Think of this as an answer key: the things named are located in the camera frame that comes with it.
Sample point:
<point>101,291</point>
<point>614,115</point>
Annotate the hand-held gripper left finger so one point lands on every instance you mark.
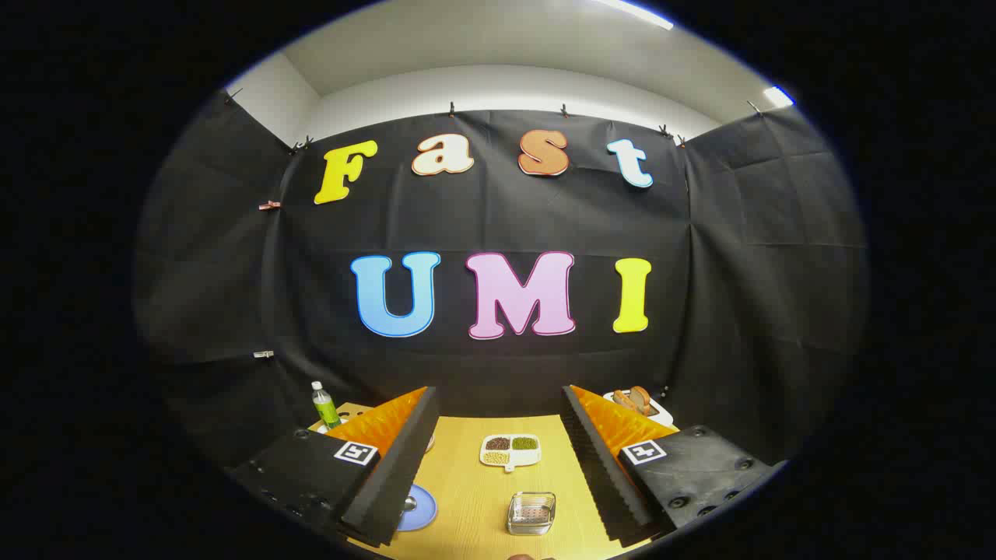
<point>389,474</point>

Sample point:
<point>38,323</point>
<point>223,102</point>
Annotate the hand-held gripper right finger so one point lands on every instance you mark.
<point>603,474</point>

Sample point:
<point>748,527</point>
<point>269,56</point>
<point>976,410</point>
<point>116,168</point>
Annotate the blue round plate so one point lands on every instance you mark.
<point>425,515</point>

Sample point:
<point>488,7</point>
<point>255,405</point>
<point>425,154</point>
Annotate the brown bread slice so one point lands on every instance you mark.
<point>641,400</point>
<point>622,400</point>

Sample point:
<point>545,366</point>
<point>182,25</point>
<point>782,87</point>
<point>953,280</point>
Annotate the cream toaster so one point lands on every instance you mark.
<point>663,416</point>

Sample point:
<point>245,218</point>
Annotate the green drink bottle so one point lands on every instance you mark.
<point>325,408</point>

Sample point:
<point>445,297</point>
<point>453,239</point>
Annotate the white divided tray of beans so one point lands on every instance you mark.
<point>510,459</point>

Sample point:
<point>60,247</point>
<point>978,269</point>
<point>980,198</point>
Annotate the row of black cloth clips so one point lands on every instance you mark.
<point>451,110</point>

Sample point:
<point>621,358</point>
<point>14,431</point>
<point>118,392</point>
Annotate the ceiling light strip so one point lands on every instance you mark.
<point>778,97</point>
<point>638,13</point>

